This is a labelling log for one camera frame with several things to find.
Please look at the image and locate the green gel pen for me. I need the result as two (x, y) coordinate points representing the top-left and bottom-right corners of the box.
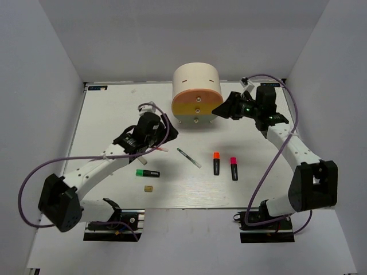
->
(177, 147), (201, 168)

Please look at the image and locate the grey white eraser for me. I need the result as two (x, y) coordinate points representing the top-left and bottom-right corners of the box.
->
(138, 156), (147, 166)

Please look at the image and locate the cream round drawer container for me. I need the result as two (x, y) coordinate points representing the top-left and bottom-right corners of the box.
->
(171, 62), (224, 124)

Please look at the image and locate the blue right corner label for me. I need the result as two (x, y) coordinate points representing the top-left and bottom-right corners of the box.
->
(260, 82), (281, 88)

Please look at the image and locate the pink highlighter marker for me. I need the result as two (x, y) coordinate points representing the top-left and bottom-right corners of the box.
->
(230, 157), (239, 181)

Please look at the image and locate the red gel pen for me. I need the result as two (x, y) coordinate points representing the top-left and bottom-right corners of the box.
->
(154, 147), (169, 152)

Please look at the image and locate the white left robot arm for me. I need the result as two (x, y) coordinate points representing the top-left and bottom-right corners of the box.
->
(38, 112), (178, 232)

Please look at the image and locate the green highlighter marker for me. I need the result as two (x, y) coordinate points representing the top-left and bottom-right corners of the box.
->
(135, 169), (160, 178)

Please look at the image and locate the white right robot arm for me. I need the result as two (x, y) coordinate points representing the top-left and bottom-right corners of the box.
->
(212, 85), (338, 229)

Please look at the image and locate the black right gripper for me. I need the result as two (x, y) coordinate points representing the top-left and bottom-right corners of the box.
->
(212, 92), (261, 120)

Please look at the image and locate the blue left corner label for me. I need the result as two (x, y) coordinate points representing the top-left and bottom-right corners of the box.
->
(87, 85), (108, 91)

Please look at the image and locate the small tan eraser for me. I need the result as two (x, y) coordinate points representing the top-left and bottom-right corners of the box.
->
(144, 186), (153, 193)

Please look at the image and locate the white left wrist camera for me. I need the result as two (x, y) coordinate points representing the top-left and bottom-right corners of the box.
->
(138, 101), (156, 116)

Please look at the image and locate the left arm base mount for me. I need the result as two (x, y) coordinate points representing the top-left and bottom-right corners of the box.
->
(83, 210), (145, 242)

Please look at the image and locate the orange highlighter marker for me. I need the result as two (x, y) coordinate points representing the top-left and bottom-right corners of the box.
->
(213, 152), (220, 176)

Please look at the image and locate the blue corner label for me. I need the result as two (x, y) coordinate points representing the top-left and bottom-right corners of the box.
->
(260, 82), (281, 88)
(87, 85), (108, 91)

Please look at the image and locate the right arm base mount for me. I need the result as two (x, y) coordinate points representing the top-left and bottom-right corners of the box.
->
(233, 211), (295, 243)

